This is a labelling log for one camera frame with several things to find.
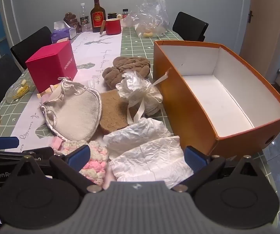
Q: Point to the brown plush cloth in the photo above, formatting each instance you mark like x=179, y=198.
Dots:
x=120, y=65

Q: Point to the purple tissue box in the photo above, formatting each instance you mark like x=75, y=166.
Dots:
x=62, y=35

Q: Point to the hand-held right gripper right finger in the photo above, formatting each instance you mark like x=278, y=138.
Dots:
x=195, y=160

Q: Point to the glass dish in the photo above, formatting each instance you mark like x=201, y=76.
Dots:
x=13, y=95

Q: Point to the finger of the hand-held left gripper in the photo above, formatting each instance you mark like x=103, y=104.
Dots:
x=5, y=156
x=4, y=142

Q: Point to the dark glass jar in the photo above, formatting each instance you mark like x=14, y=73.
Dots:
x=112, y=15

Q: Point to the brown bear-shaped sponge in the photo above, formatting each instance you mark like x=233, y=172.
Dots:
x=113, y=112

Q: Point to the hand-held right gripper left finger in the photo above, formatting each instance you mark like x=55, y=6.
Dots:
x=79, y=158

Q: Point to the small red-label bottle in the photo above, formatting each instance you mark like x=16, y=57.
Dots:
x=125, y=12

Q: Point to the black chair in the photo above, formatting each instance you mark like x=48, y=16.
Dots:
x=188, y=26
x=30, y=46
x=0, y=78

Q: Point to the clear water bottle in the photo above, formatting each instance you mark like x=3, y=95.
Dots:
x=84, y=19

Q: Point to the amber liquor bottle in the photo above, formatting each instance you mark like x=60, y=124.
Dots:
x=97, y=17

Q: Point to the yellow orange snack packet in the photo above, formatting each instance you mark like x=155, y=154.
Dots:
x=47, y=91

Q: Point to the clear plastic bag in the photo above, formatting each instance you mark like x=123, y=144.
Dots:
x=152, y=12

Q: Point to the brown bear figurine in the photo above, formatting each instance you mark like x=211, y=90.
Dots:
x=70, y=19

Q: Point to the beige satin-trimmed bath mitt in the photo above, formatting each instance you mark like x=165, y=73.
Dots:
x=79, y=112

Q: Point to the pink white crocheted cloth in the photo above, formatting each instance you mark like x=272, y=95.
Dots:
x=96, y=160

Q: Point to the tan wooden door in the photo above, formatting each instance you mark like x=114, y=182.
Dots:
x=264, y=4

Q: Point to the red cube box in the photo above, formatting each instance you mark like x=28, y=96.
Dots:
x=49, y=70

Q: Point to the white tissue paper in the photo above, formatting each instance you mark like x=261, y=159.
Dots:
x=154, y=160
x=135, y=136

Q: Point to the red mug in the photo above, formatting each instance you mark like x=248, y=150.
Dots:
x=113, y=28

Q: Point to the orange cardboard box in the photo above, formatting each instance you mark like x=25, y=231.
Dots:
x=191, y=107

